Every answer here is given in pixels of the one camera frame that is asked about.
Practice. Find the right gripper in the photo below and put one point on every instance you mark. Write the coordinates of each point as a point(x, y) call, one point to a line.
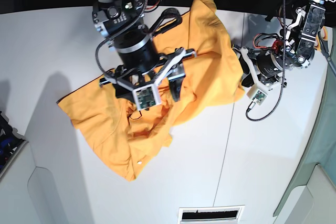
point(144, 66)

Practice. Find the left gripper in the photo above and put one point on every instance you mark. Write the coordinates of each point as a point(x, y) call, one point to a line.
point(267, 63)

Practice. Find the yellow t-shirt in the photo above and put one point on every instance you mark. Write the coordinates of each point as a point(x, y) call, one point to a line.
point(126, 139)

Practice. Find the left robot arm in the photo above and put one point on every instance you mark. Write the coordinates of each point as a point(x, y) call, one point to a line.
point(301, 34)

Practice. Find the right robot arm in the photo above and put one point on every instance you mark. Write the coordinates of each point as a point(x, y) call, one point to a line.
point(120, 23)

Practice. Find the bin with blue items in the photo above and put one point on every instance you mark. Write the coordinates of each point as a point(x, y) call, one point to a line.
point(10, 143)

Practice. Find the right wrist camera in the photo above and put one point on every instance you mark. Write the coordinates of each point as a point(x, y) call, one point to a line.
point(146, 96)

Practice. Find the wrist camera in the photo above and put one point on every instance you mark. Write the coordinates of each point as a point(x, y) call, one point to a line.
point(146, 96)
point(257, 93)

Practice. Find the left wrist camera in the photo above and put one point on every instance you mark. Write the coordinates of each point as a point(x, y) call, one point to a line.
point(257, 93)

